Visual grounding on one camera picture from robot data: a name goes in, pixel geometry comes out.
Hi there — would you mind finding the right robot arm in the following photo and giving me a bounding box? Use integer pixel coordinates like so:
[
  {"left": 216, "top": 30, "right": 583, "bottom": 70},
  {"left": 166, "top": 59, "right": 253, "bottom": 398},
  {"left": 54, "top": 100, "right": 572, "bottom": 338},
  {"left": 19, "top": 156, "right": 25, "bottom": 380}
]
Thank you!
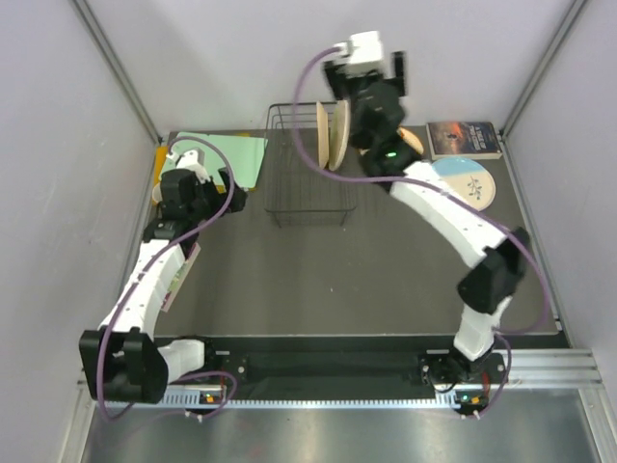
[{"left": 318, "top": 44, "right": 529, "bottom": 384}]

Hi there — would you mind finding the dark paperback book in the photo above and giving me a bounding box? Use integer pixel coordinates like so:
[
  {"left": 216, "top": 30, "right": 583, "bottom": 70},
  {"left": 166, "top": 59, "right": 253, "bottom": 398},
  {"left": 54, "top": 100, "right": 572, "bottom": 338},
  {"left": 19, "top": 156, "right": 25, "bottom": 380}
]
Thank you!
[{"left": 426, "top": 122, "right": 502, "bottom": 160}]

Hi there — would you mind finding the green paper folder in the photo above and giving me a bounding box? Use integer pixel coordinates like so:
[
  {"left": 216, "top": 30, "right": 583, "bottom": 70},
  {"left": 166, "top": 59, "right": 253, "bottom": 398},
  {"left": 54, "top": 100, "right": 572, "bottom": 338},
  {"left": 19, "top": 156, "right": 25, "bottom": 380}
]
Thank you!
[{"left": 173, "top": 132, "right": 267, "bottom": 189}]

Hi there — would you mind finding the purple treehouse book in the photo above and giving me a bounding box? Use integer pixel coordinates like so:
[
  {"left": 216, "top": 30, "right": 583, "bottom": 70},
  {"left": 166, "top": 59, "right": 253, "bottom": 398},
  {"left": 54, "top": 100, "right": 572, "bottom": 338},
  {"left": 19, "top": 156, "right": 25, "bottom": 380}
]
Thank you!
[{"left": 161, "top": 243, "right": 201, "bottom": 313}]

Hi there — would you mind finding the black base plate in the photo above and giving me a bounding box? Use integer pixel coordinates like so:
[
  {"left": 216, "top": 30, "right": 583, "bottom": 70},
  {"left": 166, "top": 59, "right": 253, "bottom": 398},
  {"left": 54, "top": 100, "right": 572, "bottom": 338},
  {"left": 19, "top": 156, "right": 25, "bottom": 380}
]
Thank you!
[{"left": 163, "top": 349, "right": 507, "bottom": 387}]

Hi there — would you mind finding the cream plate with sprig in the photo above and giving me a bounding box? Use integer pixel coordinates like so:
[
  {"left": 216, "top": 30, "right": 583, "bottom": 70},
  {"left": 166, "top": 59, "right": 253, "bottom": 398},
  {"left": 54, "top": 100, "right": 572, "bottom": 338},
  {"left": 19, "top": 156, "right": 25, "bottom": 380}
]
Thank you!
[{"left": 328, "top": 99, "right": 351, "bottom": 171}]

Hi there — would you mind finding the black wire dish rack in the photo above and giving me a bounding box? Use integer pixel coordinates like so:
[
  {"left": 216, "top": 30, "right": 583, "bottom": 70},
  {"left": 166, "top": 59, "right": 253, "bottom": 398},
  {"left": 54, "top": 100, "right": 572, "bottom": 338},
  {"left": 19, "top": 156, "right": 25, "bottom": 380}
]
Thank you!
[{"left": 258, "top": 102, "right": 357, "bottom": 228}]

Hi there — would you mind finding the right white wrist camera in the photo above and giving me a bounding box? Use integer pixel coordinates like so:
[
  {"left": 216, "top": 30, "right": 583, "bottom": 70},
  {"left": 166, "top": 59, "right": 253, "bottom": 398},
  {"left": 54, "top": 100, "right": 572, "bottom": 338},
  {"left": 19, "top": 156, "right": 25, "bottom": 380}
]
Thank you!
[{"left": 335, "top": 31, "right": 385, "bottom": 77}]

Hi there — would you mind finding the yellow folder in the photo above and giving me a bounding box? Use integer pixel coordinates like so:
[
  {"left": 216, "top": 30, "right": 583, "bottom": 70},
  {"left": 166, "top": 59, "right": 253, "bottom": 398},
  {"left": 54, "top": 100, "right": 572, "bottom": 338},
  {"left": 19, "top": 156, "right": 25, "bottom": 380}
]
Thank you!
[{"left": 153, "top": 146, "right": 225, "bottom": 192}]

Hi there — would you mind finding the aluminium front rail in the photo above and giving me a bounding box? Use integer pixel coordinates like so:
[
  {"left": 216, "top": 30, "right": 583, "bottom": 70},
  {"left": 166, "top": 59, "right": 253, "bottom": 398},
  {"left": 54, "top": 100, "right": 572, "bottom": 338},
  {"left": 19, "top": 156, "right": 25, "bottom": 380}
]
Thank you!
[{"left": 103, "top": 345, "right": 602, "bottom": 389}]

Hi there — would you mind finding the bird plate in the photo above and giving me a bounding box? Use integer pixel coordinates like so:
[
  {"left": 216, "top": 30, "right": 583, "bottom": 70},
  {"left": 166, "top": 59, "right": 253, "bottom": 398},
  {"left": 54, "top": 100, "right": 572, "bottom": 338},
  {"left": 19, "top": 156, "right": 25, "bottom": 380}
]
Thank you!
[
  {"left": 315, "top": 101, "right": 330, "bottom": 169},
  {"left": 397, "top": 126, "right": 424, "bottom": 156}
]

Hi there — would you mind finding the orange mug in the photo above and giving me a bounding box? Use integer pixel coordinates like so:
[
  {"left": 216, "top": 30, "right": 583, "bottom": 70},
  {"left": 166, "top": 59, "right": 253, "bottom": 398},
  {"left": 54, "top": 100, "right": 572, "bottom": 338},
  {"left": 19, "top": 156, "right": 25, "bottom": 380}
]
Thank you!
[{"left": 151, "top": 183, "right": 162, "bottom": 205}]

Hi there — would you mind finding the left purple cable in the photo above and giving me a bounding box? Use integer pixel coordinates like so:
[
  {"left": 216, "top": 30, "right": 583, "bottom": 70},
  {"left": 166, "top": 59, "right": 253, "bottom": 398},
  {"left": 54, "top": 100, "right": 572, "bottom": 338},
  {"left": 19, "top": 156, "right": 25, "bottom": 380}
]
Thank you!
[{"left": 95, "top": 136, "right": 238, "bottom": 423}]

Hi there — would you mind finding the grey slotted cable duct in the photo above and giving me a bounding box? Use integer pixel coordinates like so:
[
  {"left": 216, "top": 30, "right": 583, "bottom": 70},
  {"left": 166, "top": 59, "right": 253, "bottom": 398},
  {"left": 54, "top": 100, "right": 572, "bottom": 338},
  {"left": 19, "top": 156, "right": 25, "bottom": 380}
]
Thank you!
[{"left": 158, "top": 388, "right": 488, "bottom": 411}]

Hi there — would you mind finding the blue and white plate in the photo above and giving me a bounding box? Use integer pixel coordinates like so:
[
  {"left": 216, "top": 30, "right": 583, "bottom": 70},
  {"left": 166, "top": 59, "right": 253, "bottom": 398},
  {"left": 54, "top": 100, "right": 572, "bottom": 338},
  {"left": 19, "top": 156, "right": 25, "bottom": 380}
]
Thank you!
[{"left": 433, "top": 156, "right": 496, "bottom": 211}]

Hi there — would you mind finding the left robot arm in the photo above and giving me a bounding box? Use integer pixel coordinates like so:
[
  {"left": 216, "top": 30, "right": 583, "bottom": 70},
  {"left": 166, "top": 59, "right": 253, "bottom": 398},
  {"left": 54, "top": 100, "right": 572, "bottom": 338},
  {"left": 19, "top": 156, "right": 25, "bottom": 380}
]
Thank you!
[{"left": 78, "top": 168, "right": 247, "bottom": 403}]

